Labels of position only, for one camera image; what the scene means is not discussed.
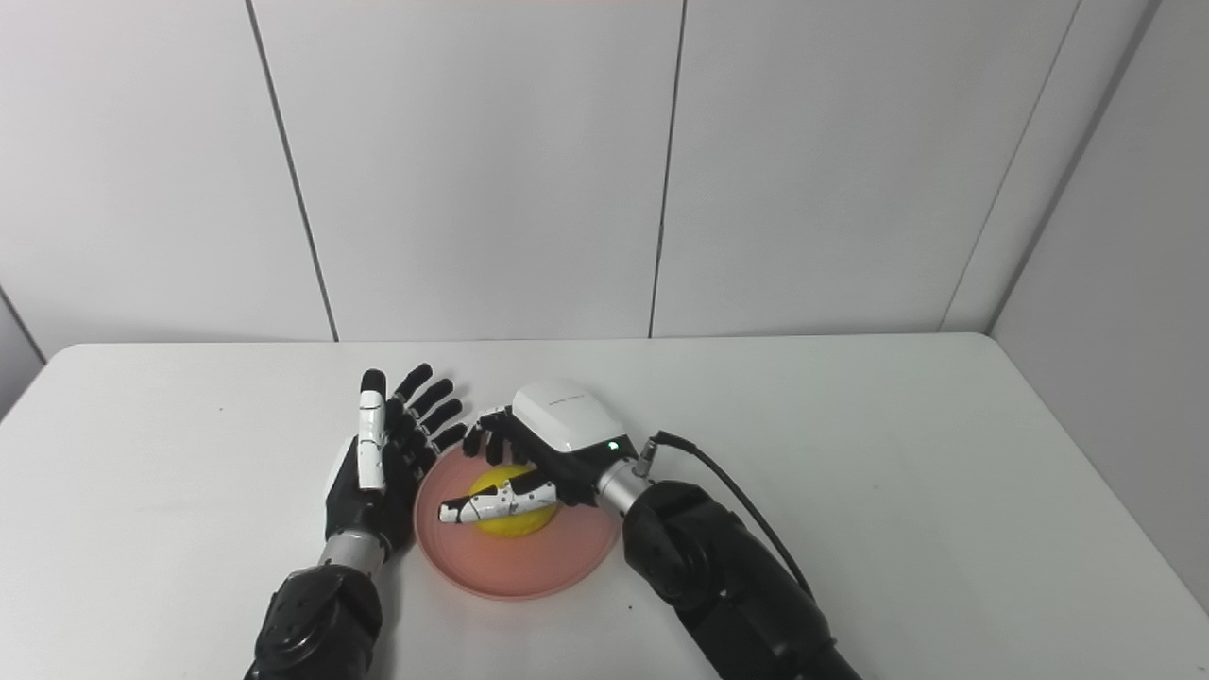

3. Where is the pink round plate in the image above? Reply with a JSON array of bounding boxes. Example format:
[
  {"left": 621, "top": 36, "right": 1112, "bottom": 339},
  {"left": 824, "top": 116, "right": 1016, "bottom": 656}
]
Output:
[{"left": 413, "top": 444, "right": 622, "bottom": 600}]

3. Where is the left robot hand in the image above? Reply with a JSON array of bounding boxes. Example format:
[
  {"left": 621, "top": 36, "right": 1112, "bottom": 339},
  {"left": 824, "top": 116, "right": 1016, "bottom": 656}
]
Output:
[{"left": 325, "top": 363, "right": 469, "bottom": 558}]

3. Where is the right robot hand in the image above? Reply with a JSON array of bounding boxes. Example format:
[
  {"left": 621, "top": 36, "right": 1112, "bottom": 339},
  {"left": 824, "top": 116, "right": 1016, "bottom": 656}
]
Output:
[{"left": 437, "top": 378, "right": 639, "bottom": 526}]

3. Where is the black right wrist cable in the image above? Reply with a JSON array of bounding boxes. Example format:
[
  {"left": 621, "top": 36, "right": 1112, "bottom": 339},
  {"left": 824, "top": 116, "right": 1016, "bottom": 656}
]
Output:
[{"left": 631, "top": 431, "right": 815, "bottom": 602}]

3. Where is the yellow lemon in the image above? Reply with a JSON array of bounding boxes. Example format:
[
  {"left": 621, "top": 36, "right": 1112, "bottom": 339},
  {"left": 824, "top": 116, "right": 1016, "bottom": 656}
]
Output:
[{"left": 469, "top": 464, "right": 557, "bottom": 540}]

